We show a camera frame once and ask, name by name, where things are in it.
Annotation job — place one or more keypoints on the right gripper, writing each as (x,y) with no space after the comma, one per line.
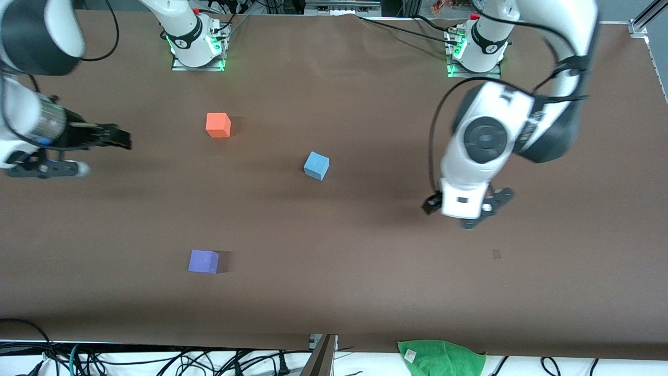
(82,137)

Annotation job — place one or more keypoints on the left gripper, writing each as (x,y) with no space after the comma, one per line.
(432,204)

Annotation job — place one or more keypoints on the blue block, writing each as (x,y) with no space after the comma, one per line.
(316,166)

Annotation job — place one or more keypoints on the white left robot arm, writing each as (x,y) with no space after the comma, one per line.
(485,136)

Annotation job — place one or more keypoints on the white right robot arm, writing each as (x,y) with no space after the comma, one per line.
(31,31)

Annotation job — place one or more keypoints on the orange block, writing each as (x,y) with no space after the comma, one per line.
(217,125)

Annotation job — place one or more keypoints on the purple block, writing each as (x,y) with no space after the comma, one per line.
(203,261)

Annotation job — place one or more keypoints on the brown table cover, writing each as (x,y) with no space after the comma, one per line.
(365,235)

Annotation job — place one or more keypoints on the green cloth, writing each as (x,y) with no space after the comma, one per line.
(441,359)

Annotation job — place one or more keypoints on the orange background object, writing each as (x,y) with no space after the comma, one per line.
(443,5)

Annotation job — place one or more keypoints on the grey equipment box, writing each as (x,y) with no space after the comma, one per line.
(342,6)

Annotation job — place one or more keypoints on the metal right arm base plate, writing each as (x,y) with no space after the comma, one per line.
(180,67)

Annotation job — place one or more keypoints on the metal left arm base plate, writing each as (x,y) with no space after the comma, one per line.
(496,74)

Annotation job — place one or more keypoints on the aluminium post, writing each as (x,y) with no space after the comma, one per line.
(319,360)

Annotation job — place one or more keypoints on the aluminium frame corner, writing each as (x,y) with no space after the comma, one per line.
(644,21)

